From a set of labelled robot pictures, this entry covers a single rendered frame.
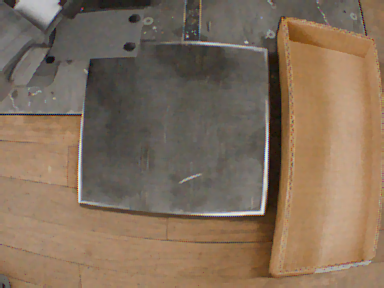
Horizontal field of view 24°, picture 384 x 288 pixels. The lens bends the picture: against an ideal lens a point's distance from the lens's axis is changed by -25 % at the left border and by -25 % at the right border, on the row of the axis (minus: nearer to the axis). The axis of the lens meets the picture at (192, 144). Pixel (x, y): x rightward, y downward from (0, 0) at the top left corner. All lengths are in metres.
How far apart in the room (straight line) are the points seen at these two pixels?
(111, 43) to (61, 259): 0.27
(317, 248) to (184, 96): 0.20
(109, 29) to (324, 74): 0.31
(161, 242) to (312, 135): 0.17
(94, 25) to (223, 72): 0.24
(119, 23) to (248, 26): 0.28
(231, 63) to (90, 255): 0.23
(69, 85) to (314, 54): 0.25
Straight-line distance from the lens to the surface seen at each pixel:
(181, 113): 0.98
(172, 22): 1.03
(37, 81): 0.85
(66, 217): 0.98
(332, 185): 1.00
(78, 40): 0.79
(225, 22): 1.04
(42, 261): 0.98
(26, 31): 0.67
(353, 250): 0.99
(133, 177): 0.97
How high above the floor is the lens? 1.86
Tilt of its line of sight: 75 degrees down
